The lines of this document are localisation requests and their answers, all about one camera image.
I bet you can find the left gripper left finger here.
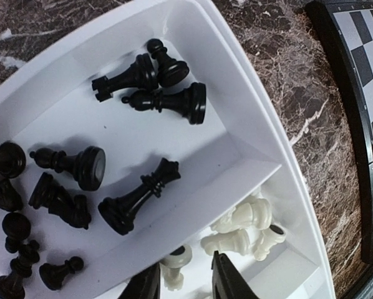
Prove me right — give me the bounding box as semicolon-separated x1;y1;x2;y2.
118;263;160;299

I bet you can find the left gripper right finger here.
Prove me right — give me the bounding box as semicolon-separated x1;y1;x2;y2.
211;250;259;299

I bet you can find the white chess pawn in tray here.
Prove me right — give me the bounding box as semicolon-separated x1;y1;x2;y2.
200;229;251;255

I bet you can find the white chess bishop in tray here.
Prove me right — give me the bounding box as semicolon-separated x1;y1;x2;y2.
253;224;286;261

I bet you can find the white chess knight in tray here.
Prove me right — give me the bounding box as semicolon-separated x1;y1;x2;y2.
210;195;273;234

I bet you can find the black chess queen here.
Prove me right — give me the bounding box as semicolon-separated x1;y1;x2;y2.
98;158;181;235

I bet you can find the black chess pawn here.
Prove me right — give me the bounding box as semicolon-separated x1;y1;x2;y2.
147;39;190;88
39;256;84;291

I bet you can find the black chess bishop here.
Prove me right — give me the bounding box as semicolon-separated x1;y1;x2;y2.
29;146;106;191
121;82;206;125

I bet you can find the black chess knight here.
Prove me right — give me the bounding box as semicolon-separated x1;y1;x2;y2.
0;179;23;212
28;172;92;230

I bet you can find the black chess king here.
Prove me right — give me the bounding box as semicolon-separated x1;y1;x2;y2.
0;240;40;299

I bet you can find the black chess rook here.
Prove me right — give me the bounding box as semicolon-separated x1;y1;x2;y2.
92;53;159;102
0;141;26;179

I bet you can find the white plastic compartment tray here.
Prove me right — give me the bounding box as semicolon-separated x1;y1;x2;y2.
0;1;335;298

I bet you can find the black and grey chessboard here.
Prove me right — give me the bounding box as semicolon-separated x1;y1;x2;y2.
304;1;373;263

